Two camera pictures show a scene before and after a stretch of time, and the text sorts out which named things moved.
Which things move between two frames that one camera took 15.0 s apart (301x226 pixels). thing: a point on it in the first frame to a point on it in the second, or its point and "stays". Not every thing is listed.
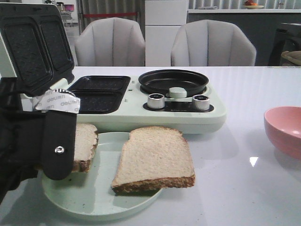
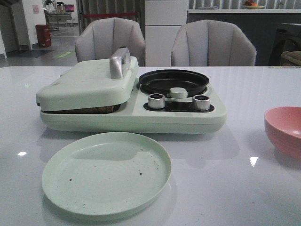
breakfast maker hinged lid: x=37 y=44 to x=91 y=83
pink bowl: x=283 y=126 stays
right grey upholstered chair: x=209 y=43 stays
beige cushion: x=294 y=57 stays
